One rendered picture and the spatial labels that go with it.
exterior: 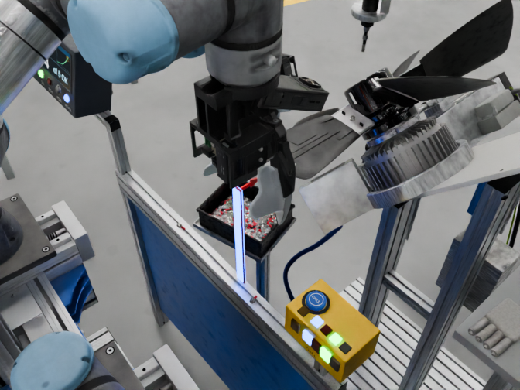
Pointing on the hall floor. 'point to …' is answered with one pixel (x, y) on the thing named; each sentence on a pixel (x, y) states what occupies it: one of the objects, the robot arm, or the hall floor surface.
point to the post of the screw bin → (263, 278)
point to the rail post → (143, 259)
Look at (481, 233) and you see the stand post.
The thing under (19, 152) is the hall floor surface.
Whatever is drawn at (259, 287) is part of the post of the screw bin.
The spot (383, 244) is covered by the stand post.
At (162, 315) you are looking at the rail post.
